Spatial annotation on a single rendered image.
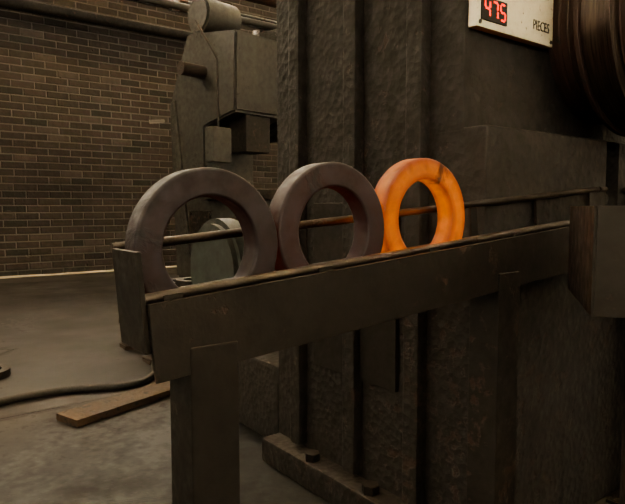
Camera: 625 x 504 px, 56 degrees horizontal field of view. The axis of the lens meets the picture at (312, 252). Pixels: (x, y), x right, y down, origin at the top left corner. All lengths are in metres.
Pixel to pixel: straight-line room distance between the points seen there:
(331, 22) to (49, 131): 5.60
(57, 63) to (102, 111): 0.65
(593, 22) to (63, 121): 6.11
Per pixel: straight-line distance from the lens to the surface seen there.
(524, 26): 1.35
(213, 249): 2.16
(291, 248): 0.74
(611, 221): 0.80
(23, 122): 6.87
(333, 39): 1.51
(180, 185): 0.67
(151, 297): 0.64
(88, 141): 7.01
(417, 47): 1.26
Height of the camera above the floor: 0.72
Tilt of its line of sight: 4 degrees down
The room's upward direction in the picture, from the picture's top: straight up
